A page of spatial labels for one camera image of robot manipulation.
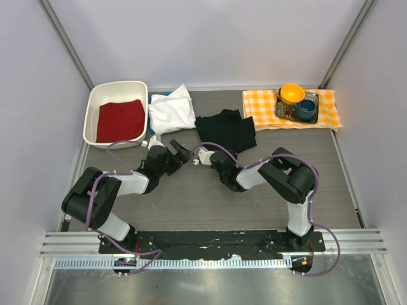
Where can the blue t shirt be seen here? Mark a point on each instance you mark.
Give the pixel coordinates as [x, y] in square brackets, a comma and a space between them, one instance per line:
[149, 103]

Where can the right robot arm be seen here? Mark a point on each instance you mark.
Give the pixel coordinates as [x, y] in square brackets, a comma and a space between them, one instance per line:
[290, 177]

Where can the blue mug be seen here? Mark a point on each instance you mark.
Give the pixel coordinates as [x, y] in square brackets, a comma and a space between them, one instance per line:
[305, 110]

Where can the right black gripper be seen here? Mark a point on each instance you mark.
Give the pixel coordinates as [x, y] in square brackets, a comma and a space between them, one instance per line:
[232, 158]

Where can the slotted cable duct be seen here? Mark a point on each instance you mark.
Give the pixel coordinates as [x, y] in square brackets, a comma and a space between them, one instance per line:
[235, 262]

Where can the white t shirt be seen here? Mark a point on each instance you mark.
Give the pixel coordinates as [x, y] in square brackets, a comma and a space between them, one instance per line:
[173, 112]

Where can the orange bowl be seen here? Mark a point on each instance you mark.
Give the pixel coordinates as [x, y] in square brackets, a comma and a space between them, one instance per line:
[291, 94]

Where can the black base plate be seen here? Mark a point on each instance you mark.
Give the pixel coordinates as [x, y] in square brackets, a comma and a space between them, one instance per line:
[215, 245]

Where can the black t shirt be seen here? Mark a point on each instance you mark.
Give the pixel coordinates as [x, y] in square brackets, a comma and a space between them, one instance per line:
[228, 129]

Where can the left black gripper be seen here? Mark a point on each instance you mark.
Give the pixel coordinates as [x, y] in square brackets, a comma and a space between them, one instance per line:
[184, 154]

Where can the dark patterned tray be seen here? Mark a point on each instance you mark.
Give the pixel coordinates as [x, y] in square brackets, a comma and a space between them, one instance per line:
[285, 111]

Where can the red t shirt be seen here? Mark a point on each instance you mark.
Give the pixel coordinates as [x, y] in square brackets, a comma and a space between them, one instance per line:
[120, 121]

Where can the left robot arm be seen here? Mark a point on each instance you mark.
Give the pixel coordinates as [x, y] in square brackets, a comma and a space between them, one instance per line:
[91, 199]

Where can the orange checkered cloth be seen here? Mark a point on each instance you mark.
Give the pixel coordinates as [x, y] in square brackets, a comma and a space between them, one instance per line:
[260, 106]

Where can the white plastic tub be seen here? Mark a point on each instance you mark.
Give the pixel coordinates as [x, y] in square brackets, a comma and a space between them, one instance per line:
[114, 92]

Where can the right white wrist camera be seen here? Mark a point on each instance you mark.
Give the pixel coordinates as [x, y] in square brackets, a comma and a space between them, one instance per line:
[203, 157]

